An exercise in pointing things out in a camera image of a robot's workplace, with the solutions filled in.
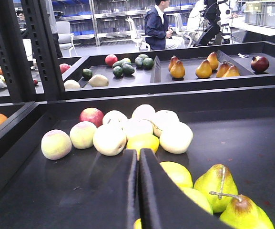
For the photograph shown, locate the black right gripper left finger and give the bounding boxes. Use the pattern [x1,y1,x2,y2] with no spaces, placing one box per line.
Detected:
[47,150,139,229]

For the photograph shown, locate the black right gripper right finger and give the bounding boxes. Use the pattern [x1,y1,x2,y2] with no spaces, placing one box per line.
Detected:
[139,149,229,229]

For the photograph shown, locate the green yellow pear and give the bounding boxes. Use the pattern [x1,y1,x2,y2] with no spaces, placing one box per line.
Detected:
[194,164,238,213]
[219,194,274,229]

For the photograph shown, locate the white pear fruit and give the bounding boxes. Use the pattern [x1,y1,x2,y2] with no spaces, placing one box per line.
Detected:
[93,125,127,156]

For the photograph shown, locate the yellow lemon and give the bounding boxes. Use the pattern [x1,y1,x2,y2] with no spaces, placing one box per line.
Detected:
[126,134,160,159]

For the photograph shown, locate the peach fruit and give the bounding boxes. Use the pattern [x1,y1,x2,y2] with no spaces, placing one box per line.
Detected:
[41,129,72,160]
[70,121,97,149]

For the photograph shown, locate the red apple by pears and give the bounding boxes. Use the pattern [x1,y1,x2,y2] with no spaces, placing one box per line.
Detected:
[80,107,104,127]

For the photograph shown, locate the seated person dark jacket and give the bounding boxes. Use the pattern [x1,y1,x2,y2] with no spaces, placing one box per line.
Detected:
[144,0,185,51]

